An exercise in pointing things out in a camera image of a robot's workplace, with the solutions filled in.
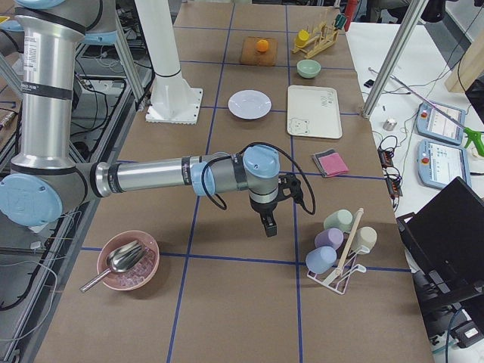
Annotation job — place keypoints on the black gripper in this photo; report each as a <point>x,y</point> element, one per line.
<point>261,208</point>

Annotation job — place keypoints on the orange fruit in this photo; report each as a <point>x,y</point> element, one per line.
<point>262,45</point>

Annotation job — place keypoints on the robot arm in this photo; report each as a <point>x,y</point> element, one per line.
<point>45,181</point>

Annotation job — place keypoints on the cream rectangular tray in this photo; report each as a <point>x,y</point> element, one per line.
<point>313,111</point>

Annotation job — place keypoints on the blue plastic cup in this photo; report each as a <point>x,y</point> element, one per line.
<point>321,259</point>

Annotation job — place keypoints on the purple plastic cup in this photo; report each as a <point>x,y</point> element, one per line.
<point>332,237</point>

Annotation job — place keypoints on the green plastic cup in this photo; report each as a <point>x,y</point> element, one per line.
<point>341,219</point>

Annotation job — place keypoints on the grey folded cloth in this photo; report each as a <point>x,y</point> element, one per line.
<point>325,162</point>

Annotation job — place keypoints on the pink folded cloth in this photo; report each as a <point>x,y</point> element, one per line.
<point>342,168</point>

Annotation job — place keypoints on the beige plastic cup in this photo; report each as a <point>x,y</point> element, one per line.
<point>364,237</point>

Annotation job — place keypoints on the white round plate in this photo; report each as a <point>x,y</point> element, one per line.
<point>249,104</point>

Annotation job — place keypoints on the pink bowl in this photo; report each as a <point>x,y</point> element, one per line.
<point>139,265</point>

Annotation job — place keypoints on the metal scoop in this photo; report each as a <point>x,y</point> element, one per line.
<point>119,261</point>

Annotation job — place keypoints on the small metal cylinder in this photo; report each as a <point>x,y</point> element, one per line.
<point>389,124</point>

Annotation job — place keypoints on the mint green bowl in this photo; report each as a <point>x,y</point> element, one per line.
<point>308,68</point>

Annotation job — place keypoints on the small black device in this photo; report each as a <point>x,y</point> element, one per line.
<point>369,83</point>

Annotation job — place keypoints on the black laptop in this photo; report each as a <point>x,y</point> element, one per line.
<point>445,237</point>

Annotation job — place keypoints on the lower teach pendant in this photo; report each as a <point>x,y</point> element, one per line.
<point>438,164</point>

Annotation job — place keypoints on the teach pendant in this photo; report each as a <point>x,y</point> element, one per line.
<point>433,124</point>
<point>438,164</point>

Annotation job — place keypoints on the wooden dish rack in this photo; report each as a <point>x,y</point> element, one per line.
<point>322,36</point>

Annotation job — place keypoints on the yellow mug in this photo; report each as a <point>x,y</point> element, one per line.
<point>301,39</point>

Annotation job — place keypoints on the upper teach pendant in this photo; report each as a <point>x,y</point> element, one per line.
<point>433,124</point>

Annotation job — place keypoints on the dark green mug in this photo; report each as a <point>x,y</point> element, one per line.
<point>340,21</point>

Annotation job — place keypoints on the grabber reaching tool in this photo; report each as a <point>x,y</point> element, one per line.
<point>473,137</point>

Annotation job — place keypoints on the red cylinder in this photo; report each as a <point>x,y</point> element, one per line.
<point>350,9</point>

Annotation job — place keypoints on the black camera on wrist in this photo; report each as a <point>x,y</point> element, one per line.
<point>289,186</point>

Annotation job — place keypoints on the white wire cup rack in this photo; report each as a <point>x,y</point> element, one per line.
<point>338,281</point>

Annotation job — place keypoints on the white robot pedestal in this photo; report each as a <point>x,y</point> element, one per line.
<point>172,99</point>

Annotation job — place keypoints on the aluminium frame post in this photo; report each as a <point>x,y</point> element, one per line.
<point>415,10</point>

